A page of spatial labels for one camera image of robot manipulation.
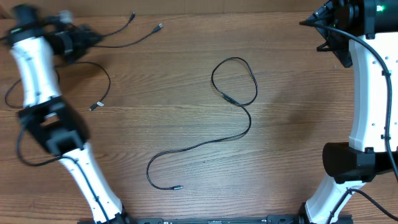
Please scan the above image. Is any black usb cable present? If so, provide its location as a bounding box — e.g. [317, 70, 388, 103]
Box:
[4, 23, 164, 112]

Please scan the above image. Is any long black cable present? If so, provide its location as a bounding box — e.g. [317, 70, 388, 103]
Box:
[146, 57, 259, 191]

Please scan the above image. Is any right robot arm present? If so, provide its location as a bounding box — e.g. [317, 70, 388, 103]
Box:
[294, 0, 397, 223]

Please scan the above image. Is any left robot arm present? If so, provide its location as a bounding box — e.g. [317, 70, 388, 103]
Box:
[6, 4, 131, 223]

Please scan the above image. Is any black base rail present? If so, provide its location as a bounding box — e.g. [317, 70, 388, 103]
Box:
[127, 215, 305, 224]

